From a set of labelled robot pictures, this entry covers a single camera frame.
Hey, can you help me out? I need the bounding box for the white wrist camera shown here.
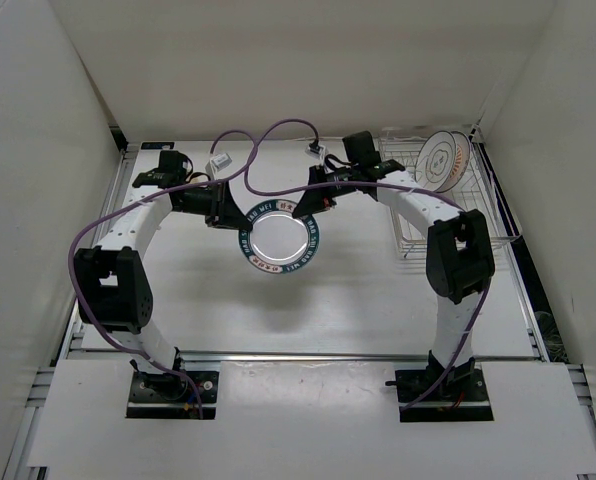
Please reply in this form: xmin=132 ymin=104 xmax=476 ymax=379
xmin=305 ymin=142 xmax=328 ymax=161
xmin=206 ymin=152 xmax=232 ymax=177

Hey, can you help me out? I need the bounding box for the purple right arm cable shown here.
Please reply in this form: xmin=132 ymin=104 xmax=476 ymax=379
xmin=243 ymin=118 xmax=492 ymax=414

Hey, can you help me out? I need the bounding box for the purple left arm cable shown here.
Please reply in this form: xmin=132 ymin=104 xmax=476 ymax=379
xmin=66 ymin=129 xmax=262 ymax=419

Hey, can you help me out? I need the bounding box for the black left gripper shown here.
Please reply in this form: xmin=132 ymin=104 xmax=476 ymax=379
xmin=174 ymin=180 xmax=253 ymax=231

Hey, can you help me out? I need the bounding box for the wire dish rack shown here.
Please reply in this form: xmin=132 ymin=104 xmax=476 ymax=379
xmin=378 ymin=127 xmax=520 ymax=263

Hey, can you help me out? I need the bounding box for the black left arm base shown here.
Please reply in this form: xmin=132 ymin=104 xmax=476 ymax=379
xmin=125 ymin=369 xmax=220 ymax=420

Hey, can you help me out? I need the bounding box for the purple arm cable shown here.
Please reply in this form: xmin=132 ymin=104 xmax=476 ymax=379
xmin=66 ymin=129 xmax=262 ymax=419
xmin=243 ymin=118 xmax=492 ymax=414

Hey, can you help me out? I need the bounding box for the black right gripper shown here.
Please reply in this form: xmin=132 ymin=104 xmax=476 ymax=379
xmin=292 ymin=165 xmax=359 ymax=219

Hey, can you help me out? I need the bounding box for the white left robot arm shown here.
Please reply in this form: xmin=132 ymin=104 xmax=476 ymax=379
xmin=72 ymin=150 xmax=252 ymax=400

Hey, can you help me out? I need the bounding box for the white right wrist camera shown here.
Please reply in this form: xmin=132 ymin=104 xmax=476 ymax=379
xmin=305 ymin=142 xmax=328 ymax=161

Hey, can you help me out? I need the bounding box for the white plate green rim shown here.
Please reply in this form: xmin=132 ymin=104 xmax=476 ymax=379
xmin=238 ymin=199 xmax=320 ymax=274

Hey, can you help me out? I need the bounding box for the white front cover board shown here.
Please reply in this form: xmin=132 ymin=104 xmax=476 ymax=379
xmin=29 ymin=360 xmax=596 ymax=479

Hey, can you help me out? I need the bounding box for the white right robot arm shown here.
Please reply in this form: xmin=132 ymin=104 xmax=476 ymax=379
xmin=293 ymin=131 xmax=495 ymax=400

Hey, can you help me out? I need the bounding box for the white plate orange pattern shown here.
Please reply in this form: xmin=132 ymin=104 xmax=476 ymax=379
xmin=415 ymin=131 xmax=471 ymax=193

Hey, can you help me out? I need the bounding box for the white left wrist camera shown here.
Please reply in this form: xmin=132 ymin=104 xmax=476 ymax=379
xmin=206 ymin=152 xmax=232 ymax=177

